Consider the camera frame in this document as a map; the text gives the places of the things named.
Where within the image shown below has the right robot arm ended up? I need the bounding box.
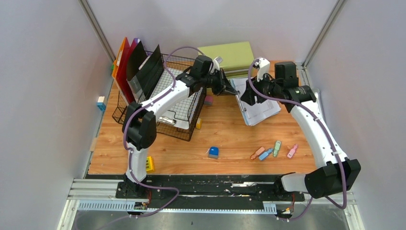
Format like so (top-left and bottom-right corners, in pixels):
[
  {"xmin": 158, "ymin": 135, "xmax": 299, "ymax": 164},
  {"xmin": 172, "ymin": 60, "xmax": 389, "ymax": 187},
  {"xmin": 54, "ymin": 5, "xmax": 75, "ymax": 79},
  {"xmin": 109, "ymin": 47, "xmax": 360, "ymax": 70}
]
[{"xmin": 240, "ymin": 57, "xmax": 361, "ymax": 200}]

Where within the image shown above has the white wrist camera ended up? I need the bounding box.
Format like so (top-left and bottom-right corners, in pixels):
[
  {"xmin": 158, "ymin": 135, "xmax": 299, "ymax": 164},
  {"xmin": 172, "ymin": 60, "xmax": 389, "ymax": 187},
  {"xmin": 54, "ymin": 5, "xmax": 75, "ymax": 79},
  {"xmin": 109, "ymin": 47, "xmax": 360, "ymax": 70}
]
[
  {"xmin": 210, "ymin": 56, "xmax": 223, "ymax": 73},
  {"xmin": 253, "ymin": 57, "xmax": 270, "ymax": 82}
]

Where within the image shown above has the blue stamp block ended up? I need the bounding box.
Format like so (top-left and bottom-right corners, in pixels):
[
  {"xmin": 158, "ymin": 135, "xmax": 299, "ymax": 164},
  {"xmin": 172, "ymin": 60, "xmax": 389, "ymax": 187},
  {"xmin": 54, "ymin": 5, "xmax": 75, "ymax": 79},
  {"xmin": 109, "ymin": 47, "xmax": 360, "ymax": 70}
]
[{"xmin": 208, "ymin": 147, "xmax": 219, "ymax": 159}]

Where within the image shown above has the black wire basket organizer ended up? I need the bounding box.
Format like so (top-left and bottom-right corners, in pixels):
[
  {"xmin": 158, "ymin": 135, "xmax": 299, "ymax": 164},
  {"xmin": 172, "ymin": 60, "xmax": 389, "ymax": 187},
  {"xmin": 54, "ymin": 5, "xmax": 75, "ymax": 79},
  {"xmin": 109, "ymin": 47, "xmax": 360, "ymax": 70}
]
[{"xmin": 112, "ymin": 52, "xmax": 208, "ymax": 142}]

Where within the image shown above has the yellow eraser block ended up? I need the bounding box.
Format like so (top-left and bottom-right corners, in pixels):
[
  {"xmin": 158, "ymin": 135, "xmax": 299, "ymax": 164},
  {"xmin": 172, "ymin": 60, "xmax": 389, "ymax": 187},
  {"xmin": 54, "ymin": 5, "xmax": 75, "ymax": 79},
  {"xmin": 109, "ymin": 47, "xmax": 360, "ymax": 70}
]
[{"xmin": 195, "ymin": 118, "xmax": 203, "ymax": 129}]

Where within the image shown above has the yellow grid box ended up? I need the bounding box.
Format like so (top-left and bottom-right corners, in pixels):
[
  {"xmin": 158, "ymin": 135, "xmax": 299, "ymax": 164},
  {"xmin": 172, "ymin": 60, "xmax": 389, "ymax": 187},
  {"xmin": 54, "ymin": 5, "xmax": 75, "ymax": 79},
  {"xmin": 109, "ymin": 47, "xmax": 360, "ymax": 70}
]
[{"xmin": 146, "ymin": 156, "xmax": 155, "ymax": 173}]

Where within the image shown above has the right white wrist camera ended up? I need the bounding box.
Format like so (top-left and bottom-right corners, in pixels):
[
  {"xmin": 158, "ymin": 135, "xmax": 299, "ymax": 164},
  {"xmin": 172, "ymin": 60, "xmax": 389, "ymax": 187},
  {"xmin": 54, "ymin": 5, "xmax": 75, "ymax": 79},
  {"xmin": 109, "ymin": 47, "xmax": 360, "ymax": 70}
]
[{"xmin": 253, "ymin": 57, "xmax": 270, "ymax": 82}]

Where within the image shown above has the blue clipboard with papers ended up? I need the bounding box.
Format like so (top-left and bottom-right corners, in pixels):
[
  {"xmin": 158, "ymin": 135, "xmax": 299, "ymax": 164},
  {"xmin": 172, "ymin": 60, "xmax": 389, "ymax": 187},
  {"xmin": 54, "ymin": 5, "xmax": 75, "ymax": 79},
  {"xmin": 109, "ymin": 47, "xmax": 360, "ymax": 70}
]
[{"xmin": 230, "ymin": 78, "xmax": 281, "ymax": 126}]

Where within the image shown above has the black folder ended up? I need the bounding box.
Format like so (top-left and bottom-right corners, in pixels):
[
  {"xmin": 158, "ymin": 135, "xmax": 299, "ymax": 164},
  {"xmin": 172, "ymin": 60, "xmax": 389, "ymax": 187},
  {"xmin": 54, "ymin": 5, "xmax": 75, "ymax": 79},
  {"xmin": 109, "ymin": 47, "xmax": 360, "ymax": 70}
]
[{"xmin": 126, "ymin": 42, "xmax": 164, "ymax": 103}]

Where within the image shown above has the green drawer cabinet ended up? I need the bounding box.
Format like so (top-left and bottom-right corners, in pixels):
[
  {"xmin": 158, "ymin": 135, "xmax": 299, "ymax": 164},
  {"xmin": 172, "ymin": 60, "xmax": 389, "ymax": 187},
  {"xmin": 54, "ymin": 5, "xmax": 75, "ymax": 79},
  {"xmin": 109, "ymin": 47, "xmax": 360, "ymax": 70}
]
[{"xmin": 198, "ymin": 41, "xmax": 254, "ymax": 79}]

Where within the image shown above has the blue highlighter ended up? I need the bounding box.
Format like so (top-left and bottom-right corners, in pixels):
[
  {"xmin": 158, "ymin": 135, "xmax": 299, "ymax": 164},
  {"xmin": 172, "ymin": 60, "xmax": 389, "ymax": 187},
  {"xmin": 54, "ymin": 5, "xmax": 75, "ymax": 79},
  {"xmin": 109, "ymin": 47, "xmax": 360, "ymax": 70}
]
[{"xmin": 258, "ymin": 148, "xmax": 273, "ymax": 161}]

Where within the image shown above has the green highlighter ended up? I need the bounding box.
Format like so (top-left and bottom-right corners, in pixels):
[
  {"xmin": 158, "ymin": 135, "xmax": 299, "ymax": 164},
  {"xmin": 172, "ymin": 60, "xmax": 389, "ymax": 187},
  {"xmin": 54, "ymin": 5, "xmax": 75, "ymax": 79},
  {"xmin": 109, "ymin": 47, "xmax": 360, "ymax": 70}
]
[{"xmin": 273, "ymin": 140, "xmax": 282, "ymax": 157}]

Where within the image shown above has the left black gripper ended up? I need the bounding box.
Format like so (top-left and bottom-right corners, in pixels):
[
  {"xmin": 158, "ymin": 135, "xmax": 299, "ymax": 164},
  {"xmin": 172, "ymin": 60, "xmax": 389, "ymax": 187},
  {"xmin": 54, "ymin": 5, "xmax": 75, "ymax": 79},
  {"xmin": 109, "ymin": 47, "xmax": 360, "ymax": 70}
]
[{"xmin": 201, "ymin": 69, "xmax": 237, "ymax": 96}]

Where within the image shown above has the orange highlighter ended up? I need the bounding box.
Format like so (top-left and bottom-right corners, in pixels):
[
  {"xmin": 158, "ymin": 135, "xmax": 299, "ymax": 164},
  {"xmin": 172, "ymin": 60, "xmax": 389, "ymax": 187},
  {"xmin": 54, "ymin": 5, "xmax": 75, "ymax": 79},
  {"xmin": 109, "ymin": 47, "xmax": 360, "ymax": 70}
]
[{"xmin": 250, "ymin": 147, "xmax": 265, "ymax": 160}]

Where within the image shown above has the white grid clipboard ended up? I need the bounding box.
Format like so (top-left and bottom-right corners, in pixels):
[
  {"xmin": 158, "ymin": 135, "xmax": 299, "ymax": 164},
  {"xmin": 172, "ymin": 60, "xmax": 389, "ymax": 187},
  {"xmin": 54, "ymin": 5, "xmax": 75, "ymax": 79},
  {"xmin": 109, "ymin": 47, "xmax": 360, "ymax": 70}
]
[{"xmin": 150, "ymin": 70, "xmax": 203, "ymax": 129}]

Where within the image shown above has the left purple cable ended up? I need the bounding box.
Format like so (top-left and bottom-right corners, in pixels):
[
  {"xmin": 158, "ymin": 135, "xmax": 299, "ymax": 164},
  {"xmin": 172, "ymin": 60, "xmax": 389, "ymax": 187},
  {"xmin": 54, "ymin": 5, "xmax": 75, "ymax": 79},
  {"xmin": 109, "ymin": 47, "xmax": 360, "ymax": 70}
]
[{"xmin": 123, "ymin": 46, "xmax": 205, "ymax": 219}]

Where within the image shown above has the orange folder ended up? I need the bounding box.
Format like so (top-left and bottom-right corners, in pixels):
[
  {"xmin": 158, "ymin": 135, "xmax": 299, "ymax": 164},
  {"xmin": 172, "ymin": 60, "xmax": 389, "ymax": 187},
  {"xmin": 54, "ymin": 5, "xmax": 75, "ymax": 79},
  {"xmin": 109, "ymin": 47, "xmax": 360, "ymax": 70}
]
[{"xmin": 112, "ymin": 37, "xmax": 128, "ymax": 79}]

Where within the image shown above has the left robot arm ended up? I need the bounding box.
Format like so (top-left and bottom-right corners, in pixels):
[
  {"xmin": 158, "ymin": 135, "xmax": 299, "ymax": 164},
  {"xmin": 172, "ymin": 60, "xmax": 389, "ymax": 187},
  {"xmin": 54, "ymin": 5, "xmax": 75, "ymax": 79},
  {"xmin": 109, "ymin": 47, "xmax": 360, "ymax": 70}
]
[{"xmin": 123, "ymin": 55, "xmax": 237, "ymax": 198}]

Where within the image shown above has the red folder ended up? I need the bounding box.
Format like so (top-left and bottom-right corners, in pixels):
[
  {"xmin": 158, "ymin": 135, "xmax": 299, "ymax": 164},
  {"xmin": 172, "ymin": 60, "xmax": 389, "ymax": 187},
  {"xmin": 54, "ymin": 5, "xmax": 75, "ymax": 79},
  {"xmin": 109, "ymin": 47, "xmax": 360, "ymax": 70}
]
[{"xmin": 114, "ymin": 41, "xmax": 135, "ymax": 105}]

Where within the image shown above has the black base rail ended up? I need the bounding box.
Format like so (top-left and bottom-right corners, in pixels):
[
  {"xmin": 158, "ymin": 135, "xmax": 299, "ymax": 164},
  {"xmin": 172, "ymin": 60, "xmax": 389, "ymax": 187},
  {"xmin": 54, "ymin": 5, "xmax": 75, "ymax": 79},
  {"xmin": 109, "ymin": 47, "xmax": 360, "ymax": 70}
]
[{"xmin": 106, "ymin": 174, "xmax": 305, "ymax": 210}]

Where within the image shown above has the pink eraser block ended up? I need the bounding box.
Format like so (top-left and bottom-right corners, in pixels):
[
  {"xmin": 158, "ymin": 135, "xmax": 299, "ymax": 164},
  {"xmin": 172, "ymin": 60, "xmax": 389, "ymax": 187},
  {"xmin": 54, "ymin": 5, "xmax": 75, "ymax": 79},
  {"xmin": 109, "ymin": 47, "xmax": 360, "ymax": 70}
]
[{"xmin": 204, "ymin": 95, "xmax": 213, "ymax": 106}]

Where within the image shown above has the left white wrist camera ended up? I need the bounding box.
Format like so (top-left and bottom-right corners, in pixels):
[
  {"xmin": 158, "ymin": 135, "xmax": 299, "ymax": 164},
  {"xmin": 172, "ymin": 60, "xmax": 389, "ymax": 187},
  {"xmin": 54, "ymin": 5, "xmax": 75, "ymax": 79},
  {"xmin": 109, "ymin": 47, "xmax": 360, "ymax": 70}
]
[{"xmin": 210, "ymin": 56, "xmax": 223, "ymax": 73}]

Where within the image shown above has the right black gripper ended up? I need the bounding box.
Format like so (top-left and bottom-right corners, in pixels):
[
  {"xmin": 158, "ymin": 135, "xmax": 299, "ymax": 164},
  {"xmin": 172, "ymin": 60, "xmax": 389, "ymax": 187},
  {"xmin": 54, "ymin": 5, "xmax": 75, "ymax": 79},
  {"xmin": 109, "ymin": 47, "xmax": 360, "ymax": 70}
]
[{"xmin": 241, "ymin": 71, "xmax": 282, "ymax": 105}]

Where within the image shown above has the blue white block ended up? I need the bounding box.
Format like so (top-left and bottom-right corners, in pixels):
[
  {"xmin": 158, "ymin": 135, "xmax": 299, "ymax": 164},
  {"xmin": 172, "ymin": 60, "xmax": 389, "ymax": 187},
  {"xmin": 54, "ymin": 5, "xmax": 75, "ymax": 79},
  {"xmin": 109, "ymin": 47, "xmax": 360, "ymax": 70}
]
[{"xmin": 96, "ymin": 96, "xmax": 106, "ymax": 112}]

